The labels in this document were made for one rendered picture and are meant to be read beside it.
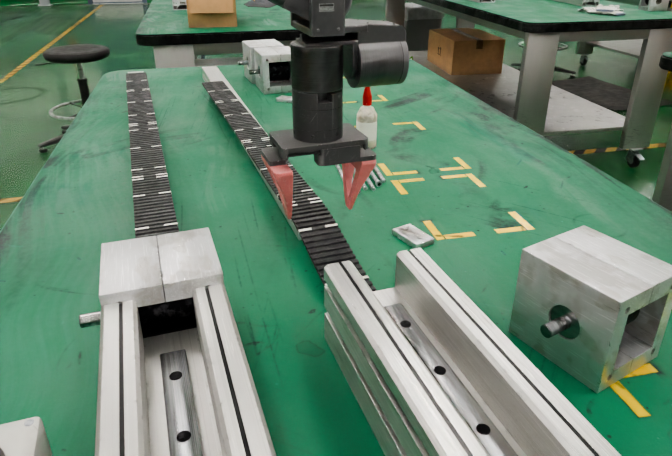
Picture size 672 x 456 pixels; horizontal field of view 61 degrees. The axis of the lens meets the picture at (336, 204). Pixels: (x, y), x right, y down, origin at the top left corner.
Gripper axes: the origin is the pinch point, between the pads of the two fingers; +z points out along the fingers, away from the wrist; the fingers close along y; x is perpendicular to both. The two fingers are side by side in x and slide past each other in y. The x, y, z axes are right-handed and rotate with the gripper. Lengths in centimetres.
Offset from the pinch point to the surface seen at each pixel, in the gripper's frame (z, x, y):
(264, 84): 3, 75, 11
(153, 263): -4.0, -13.7, -19.9
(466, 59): 51, 290, 208
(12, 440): -0.5, -27.1, -30.2
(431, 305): -1.7, -24.9, 1.6
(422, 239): 4.7, -4.3, 12.3
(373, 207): 5.5, 7.8, 10.9
